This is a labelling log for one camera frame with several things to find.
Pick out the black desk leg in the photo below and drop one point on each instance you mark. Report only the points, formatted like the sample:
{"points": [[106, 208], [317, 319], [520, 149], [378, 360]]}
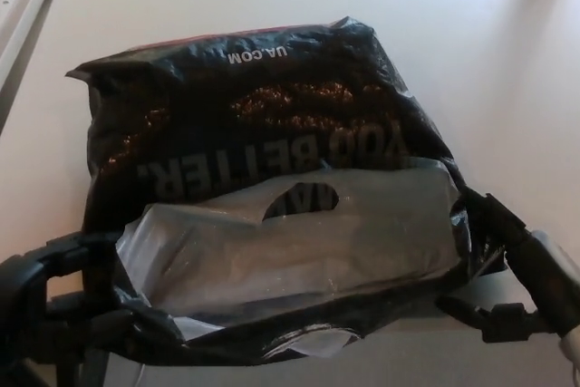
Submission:
{"points": [[84, 371]]}

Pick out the black Under Armour plastic bag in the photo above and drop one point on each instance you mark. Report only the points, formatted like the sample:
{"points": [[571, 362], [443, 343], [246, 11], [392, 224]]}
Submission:
{"points": [[272, 133]]}

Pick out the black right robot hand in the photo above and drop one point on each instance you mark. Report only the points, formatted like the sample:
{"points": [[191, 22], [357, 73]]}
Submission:
{"points": [[544, 287]]}

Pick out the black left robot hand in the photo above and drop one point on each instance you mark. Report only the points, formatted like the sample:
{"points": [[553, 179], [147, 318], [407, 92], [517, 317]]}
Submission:
{"points": [[50, 310]]}

